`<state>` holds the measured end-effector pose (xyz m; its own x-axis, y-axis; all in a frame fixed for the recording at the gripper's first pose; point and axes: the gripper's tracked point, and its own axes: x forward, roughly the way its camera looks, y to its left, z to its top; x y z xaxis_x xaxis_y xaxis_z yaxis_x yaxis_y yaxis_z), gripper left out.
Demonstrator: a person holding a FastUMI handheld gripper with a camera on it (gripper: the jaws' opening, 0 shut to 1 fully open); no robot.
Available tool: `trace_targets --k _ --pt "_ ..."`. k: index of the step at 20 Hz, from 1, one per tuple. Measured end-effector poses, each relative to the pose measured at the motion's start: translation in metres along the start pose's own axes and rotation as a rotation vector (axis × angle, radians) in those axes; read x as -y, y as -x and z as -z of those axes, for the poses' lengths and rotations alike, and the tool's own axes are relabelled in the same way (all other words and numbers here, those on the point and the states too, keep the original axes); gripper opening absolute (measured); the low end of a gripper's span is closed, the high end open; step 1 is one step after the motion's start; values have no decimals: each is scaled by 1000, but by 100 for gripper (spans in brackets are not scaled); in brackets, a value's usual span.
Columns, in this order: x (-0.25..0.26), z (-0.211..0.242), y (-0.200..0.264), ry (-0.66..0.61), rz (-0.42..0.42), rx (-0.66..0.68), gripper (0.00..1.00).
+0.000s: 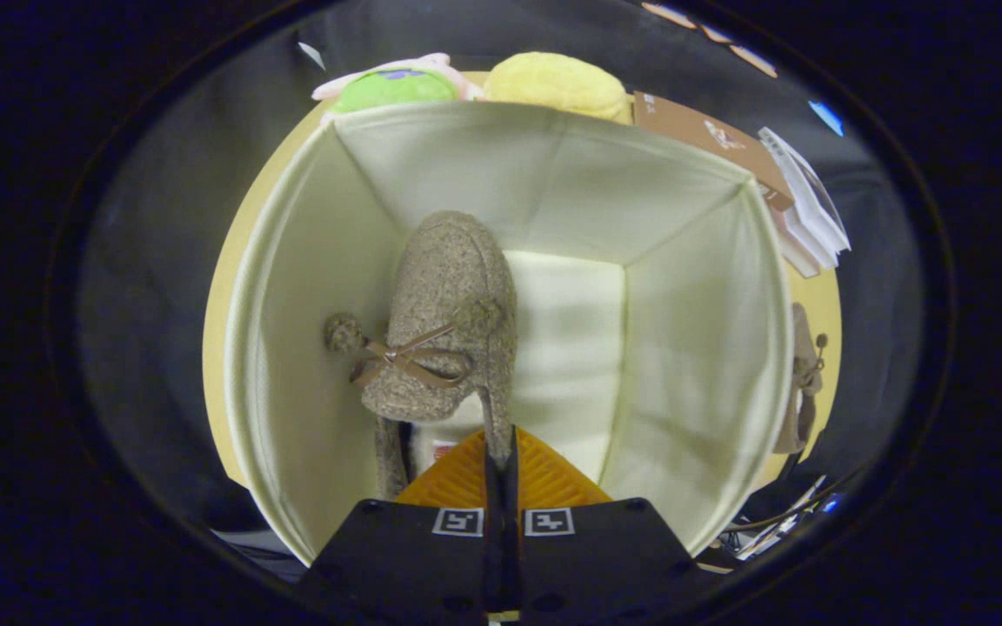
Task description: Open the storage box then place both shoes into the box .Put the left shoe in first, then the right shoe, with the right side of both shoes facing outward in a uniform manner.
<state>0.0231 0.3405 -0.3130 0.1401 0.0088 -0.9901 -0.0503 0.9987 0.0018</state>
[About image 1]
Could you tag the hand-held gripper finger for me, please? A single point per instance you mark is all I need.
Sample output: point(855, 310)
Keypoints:
point(510, 539)
point(492, 539)

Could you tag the brown fuzzy shoe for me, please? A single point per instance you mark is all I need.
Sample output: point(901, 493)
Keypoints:
point(801, 365)
point(449, 278)

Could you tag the beige fabric storage box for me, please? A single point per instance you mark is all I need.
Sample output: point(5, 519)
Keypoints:
point(571, 191)

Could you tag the purple printed packet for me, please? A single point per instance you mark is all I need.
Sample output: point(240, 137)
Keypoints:
point(831, 502)

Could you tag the pinkish brown book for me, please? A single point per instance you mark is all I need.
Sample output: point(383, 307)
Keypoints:
point(801, 265)

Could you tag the white book with dark cover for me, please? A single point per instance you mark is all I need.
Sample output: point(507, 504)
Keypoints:
point(810, 196)

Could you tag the yellow plush toy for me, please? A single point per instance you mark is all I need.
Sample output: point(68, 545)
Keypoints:
point(553, 83)

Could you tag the green and pink plush toy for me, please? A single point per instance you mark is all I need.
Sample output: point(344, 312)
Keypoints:
point(388, 87)

